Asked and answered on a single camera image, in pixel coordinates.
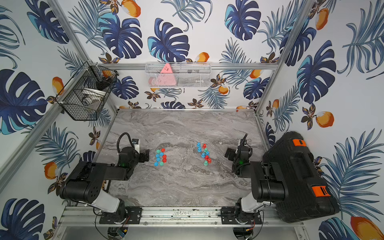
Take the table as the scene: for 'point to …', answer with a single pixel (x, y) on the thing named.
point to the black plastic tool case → (309, 195)
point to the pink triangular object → (166, 77)
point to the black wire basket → (87, 76)
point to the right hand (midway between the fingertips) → (236, 150)
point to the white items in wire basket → (90, 95)
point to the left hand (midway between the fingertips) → (140, 147)
